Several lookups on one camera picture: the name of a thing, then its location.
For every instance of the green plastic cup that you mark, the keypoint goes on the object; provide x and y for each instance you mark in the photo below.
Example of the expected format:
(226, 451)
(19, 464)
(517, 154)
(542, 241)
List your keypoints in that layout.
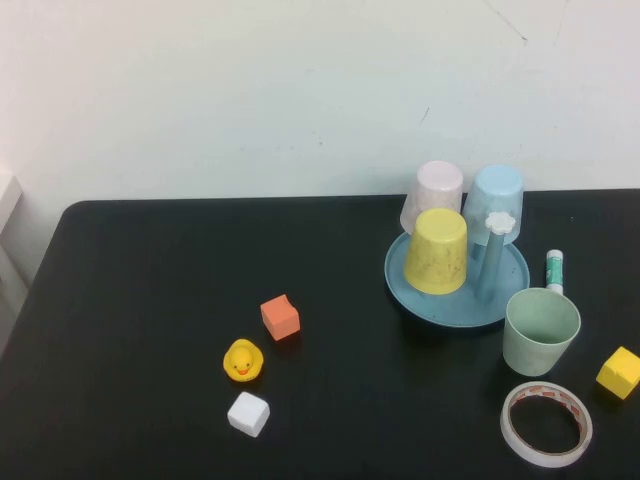
(525, 357)

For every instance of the yellow plastic cup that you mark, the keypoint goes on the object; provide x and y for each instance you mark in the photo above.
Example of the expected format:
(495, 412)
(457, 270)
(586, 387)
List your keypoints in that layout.
(435, 250)

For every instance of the pink plastic cup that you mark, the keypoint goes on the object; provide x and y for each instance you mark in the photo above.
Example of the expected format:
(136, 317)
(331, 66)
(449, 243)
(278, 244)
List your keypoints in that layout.
(435, 190)

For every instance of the blue cup stand with pegs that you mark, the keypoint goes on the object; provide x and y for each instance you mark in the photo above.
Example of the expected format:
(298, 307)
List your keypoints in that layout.
(450, 312)

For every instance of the light blue plastic cup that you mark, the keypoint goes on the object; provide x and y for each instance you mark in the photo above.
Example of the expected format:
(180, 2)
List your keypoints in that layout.
(495, 192)

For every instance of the orange cube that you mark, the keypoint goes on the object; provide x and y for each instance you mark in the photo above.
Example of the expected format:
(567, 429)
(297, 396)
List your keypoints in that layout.
(280, 320)

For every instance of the yellow rubber duck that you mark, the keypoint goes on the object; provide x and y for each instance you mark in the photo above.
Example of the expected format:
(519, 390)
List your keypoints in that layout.
(242, 360)

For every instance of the white cube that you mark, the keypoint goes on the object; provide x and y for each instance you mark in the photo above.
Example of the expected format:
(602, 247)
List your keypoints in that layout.
(247, 415)

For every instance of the green white glue stick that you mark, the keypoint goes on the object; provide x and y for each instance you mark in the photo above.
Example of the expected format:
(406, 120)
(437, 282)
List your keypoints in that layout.
(554, 270)

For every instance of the white adhesive tape roll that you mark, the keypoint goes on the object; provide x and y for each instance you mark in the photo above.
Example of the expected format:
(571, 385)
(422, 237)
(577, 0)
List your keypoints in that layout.
(505, 425)

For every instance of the yellow cube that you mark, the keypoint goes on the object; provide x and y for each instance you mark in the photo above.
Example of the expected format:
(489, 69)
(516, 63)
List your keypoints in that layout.
(620, 372)

